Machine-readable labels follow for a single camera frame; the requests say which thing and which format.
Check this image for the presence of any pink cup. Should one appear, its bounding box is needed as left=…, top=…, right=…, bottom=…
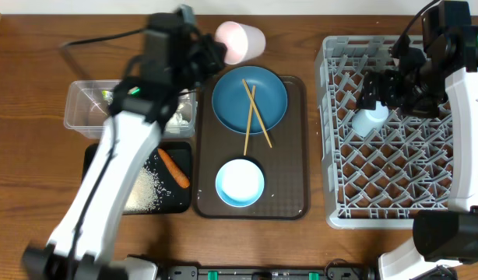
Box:
left=215, top=21, right=266, bottom=65

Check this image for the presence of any light blue cup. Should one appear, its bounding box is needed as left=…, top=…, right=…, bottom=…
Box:
left=351, top=101, right=389, bottom=138

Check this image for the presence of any dark blue plate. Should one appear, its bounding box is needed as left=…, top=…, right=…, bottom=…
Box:
left=212, top=66, right=288, bottom=135

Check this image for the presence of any wooden chopstick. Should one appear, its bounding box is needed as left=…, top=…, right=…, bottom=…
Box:
left=242, top=79, right=272, bottom=148
left=243, top=85, right=256, bottom=156

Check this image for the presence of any white tissue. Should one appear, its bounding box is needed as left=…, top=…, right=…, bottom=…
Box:
left=165, top=112, right=190, bottom=133

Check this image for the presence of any orange carrot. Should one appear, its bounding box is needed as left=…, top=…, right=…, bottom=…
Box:
left=157, top=148, right=191, bottom=189

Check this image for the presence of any light blue bowl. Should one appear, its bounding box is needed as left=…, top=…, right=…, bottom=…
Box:
left=215, top=159, right=265, bottom=208

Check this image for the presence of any pile of white rice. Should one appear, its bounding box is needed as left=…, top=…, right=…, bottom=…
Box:
left=124, top=152, right=173, bottom=215

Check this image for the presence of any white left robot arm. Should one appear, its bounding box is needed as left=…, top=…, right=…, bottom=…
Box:
left=22, top=27, right=227, bottom=279

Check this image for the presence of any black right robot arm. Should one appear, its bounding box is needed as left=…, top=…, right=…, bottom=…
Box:
left=357, top=23, right=478, bottom=279

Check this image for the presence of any grey dishwasher rack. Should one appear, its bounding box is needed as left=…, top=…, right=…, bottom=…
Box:
left=315, top=36, right=454, bottom=229

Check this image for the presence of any clear plastic bin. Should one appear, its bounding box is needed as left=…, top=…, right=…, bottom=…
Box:
left=64, top=79, right=198, bottom=139

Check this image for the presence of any brown serving tray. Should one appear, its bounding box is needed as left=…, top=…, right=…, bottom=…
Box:
left=192, top=76, right=310, bottom=220

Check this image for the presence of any black tray bin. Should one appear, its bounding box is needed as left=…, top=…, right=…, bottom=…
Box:
left=81, top=140, right=193, bottom=215

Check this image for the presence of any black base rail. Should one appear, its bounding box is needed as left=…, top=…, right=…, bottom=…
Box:
left=121, top=254, right=380, bottom=280

